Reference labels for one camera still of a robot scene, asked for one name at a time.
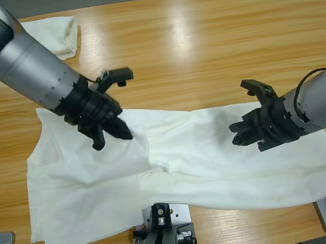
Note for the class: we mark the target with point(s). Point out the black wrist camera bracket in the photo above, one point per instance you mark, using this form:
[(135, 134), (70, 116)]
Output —
[(256, 85), (120, 73)]

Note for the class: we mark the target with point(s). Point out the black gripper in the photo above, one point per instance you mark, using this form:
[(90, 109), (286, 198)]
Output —
[(277, 125), (89, 107)]

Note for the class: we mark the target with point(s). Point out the folded white cloth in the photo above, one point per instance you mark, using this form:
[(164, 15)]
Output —
[(58, 33)]

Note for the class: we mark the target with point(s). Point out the white camera stand mount block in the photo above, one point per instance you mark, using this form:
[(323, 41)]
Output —
[(180, 216)]

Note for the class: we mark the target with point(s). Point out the white t-shirt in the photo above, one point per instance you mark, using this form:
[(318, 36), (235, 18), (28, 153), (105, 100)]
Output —
[(172, 172)]

